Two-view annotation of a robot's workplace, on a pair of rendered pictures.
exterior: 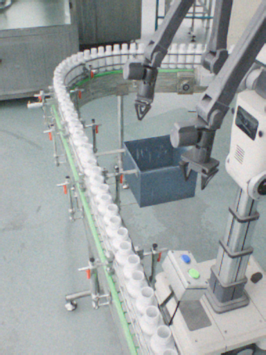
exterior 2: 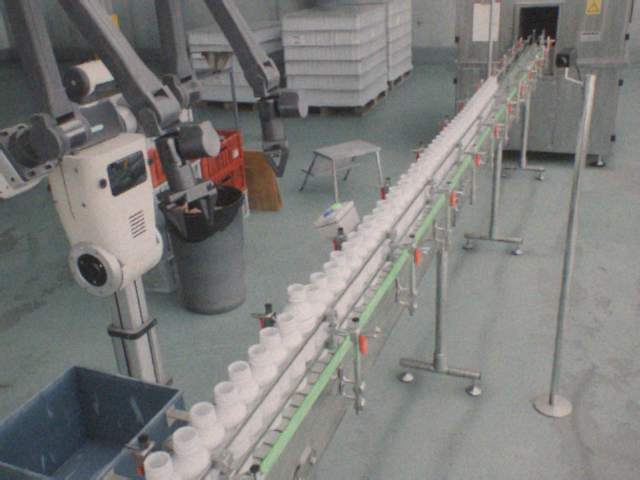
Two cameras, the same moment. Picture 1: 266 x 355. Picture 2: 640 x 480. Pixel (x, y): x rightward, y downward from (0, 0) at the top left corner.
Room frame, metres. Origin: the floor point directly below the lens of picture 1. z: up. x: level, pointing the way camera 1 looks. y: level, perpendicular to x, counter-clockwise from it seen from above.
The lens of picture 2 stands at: (2.12, 0.97, 1.81)
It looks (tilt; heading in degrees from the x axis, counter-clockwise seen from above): 24 degrees down; 222
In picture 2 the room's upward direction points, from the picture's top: 4 degrees counter-clockwise
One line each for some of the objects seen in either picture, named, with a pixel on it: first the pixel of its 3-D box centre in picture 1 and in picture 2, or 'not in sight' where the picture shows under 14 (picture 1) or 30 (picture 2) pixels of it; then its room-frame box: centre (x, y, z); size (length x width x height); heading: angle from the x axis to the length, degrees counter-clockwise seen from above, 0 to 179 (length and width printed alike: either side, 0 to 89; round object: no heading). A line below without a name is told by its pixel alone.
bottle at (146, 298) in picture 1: (146, 310); (395, 214); (0.62, -0.04, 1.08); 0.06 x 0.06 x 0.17
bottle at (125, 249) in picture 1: (125, 263); (379, 237); (0.78, 0.02, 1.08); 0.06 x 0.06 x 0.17
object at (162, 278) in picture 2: not in sight; (163, 254); (-0.04, -2.29, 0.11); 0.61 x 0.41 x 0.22; 23
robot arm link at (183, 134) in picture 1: (194, 126); (281, 94); (0.93, -0.18, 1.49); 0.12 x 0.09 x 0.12; 108
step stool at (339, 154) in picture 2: not in sight; (340, 170); (-1.77, -2.19, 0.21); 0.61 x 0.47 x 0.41; 71
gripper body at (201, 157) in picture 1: (201, 152); (272, 131); (0.94, -0.21, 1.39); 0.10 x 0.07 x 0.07; 47
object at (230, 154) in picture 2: not in sight; (199, 155); (-0.68, -2.60, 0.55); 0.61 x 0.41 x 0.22; 20
